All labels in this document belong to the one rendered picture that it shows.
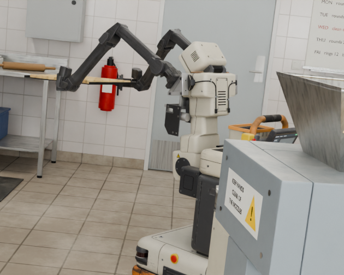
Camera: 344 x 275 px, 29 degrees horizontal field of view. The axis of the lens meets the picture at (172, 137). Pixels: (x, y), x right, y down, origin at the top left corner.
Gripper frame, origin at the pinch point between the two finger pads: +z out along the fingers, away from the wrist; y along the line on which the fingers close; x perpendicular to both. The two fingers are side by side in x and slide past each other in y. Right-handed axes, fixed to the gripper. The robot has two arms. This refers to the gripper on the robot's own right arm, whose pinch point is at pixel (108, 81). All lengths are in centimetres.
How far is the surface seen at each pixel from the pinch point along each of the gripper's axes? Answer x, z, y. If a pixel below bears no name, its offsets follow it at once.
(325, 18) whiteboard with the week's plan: -176, -192, 60
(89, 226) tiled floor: -8, 7, -99
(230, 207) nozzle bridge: 308, -27, 1
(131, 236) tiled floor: 7, -21, -100
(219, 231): 237, -38, -25
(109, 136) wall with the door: -198, -2, -66
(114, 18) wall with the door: -196, 0, 45
